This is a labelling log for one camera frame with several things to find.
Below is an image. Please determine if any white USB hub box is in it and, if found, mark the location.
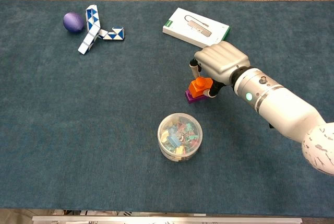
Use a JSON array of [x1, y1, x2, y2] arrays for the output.
[[162, 7, 231, 48]]

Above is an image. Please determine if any blue felt table cover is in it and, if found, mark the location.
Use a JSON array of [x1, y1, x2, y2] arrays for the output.
[[0, 0, 334, 218]]

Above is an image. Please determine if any orange building block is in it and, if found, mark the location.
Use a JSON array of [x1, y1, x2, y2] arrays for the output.
[[188, 76, 213, 98]]

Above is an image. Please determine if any clear tub of binder clips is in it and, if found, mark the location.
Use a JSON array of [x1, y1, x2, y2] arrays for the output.
[[157, 113, 204, 162]]

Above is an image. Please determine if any aluminium frame rail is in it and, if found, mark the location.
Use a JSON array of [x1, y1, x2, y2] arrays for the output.
[[31, 215, 303, 224]]

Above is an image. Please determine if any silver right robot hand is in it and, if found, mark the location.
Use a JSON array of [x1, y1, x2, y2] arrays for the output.
[[189, 40, 251, 98]]

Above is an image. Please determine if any blue white snake puzzle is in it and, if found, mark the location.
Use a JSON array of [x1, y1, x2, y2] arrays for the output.
[[77, 4, 125, 55]]

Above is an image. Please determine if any purple building block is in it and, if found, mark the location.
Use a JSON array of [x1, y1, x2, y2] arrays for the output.
[[185, 90, 209, 104]]

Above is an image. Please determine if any purple ball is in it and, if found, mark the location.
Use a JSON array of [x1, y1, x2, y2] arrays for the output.
[[63, 12, 85, 33]]

